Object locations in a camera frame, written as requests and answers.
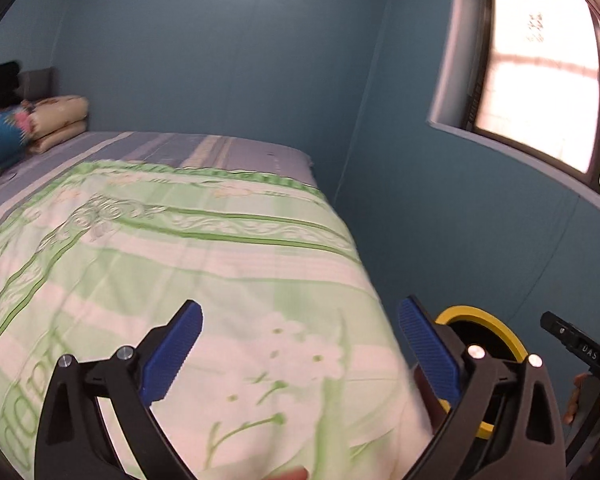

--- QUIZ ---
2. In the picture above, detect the yellow rimmed trash bin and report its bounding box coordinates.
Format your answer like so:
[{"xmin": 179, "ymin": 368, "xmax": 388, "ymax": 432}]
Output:
[{"xmin": 412, "ymin": 305, "xmax": 528, "ymax": 441}]

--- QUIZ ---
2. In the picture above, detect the green floral blanket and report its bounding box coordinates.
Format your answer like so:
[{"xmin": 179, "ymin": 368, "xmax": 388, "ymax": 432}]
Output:
[{"xmin": 0, "ymin": 160, "xmax": 431, "ymax": 480}]

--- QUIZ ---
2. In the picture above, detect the person's right hand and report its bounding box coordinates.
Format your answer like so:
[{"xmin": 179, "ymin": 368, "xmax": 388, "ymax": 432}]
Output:
[{"xmin": 561, "ymin": 373, "xmax": 600, "ymax": 426}]

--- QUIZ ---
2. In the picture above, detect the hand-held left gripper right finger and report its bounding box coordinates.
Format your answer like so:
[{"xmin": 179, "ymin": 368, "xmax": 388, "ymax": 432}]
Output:
[{"xmin": 398, "ymin": 296, "xmax": 566, "ymax": 480}]

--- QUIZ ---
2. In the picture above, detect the brown framed window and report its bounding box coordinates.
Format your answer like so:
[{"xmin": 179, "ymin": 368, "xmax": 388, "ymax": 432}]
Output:
[{"xmin": 427, "ymin": 0, "xmax": 600, "ymax": 222}]

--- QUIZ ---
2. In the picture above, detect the blue floral folded quilt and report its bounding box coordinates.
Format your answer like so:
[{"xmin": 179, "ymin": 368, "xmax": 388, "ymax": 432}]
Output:
[{"xmin": 0, "ymin": 105, "xmax": 36, "ymax": 174}]

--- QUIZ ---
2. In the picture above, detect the beige folded quilt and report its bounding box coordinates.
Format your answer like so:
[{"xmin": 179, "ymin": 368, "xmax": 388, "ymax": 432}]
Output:
[{"xmin": 22, "ymin": 95, "xmax": 90, "ymax": 155}]

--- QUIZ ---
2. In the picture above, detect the paper cutout window decal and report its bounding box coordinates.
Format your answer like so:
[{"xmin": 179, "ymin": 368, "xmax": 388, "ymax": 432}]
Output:
[{"xmin": 525, "ymin": 12, "xmax": 545, "ymax": 44}]

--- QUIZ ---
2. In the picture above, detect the grey padded headboard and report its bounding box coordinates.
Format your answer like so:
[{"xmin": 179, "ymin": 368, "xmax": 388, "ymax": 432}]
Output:
[{"xmin": 17, "ymin": 66, "xmax": 56, "ymax": 101}]

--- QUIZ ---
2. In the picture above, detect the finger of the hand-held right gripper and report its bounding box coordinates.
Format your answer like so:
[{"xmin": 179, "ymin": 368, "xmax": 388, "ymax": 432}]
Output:
[{"xmin": 540, "ymin": 311, "xmax": 579, "ymax": 349}]

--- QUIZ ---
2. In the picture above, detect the bed with grey striped sheet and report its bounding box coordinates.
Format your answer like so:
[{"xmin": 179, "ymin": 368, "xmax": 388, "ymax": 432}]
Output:
[{"xmin": 0, "ymin": 130, "xmax": 431, "ymax": 480}]

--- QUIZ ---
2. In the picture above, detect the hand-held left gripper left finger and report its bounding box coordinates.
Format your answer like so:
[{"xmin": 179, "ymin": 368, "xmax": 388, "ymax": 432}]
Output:
[{"xmin": 34, "ymin": 300, "xmax": 203, "ymax": 480}]

